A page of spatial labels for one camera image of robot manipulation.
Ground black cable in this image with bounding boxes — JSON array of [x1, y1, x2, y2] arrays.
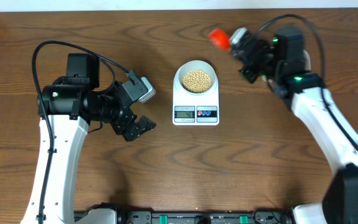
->
[[250, 14, 358, 175], [31, 40, 136, 224]]

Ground soybeans in bowl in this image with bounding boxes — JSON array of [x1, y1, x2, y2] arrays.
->
[[183, 70, 212, 93]]

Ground pale blue round bowl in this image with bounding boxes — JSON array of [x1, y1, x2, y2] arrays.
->
[[174, 60, 218, 95]]

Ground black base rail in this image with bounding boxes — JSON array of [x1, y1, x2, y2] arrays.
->
[[117, 210, 292, 224]]

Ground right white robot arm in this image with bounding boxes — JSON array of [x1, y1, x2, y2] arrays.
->
[[229, 27, 358, 223]]

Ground left black cable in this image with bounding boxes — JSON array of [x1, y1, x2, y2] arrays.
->
[[31, 40, 136, 224]]

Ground right black cable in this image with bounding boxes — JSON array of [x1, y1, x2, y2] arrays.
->
[[250, 14, 358, 175]]

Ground white digital kitchen scale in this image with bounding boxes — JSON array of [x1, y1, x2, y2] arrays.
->
[[172, 80, 220, 126]]

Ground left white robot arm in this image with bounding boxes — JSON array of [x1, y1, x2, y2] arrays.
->
[[22, 54, 156, 223]]

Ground clear plastic food container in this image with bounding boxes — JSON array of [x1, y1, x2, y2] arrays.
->
[[303, 50, 311, 70]]

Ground red plastic measuring scoop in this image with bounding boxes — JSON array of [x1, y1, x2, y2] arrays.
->
[[209, 29, 231, 51]]

